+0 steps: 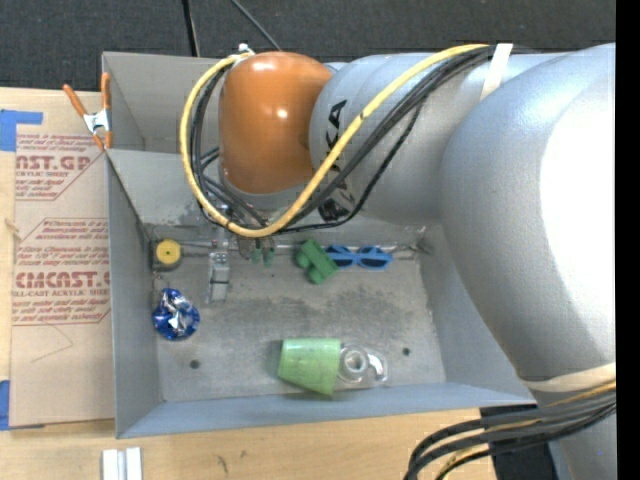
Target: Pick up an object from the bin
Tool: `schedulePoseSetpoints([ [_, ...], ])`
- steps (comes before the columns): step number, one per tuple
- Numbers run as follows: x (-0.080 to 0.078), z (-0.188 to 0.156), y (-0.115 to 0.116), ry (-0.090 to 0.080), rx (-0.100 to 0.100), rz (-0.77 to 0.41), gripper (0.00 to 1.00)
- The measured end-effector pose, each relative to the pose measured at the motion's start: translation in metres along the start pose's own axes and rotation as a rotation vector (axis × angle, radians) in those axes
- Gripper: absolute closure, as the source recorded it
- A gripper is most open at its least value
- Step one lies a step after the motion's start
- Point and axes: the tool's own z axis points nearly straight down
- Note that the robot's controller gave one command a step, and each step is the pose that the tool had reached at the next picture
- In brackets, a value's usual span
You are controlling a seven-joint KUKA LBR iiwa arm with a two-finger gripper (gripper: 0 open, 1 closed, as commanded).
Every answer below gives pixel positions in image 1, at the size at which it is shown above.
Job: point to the brown cardboard board red print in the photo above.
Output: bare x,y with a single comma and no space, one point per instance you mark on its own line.
60,358

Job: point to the clear glass jar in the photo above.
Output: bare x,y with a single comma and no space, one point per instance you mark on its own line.
357,365

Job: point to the blue shiny crumpled packet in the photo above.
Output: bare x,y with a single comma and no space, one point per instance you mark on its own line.
175,315

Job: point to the blue sunglasses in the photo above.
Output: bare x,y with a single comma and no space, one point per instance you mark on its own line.
367,258

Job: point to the green toy block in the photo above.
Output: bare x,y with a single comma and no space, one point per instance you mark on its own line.
315,260

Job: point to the green cup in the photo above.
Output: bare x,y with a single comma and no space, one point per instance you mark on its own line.
310,365

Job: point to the grey metal bin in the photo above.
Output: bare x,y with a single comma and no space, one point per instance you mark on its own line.
300,313

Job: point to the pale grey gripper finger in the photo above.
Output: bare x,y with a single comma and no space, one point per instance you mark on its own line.
218,293
220,268

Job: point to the yellow and grey cylinder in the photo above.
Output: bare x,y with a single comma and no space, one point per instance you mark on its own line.
168,253

